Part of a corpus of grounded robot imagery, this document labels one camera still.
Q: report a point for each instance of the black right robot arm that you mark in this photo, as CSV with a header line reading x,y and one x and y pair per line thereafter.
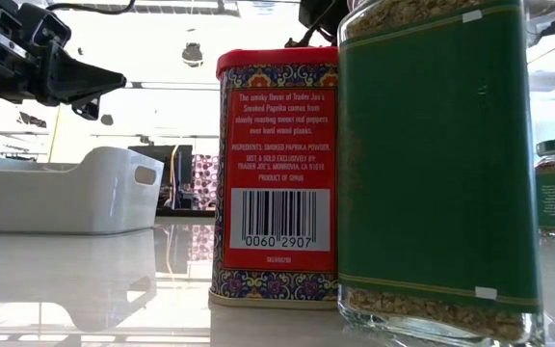
x,y
321,14

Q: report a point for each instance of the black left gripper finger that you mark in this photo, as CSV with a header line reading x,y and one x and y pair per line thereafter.
x,y
89,110
80,77

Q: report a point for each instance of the red-lidded paprika tin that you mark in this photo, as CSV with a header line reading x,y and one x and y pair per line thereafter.
x,y
277,144

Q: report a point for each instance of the black aluminium table frame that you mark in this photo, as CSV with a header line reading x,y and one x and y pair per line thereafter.
x,y
186,212

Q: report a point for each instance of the white plastic bin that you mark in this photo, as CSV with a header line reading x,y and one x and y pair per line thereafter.
x,y
65,197

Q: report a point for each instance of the black background monitor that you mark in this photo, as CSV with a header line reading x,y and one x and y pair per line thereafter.
x,y
157,173

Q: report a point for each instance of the black ceiling dome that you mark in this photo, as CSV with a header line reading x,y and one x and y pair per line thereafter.
x,y
107,120
192,53

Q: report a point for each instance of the pink patterned cloth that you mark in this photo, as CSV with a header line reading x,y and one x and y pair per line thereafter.
x,y
206,180

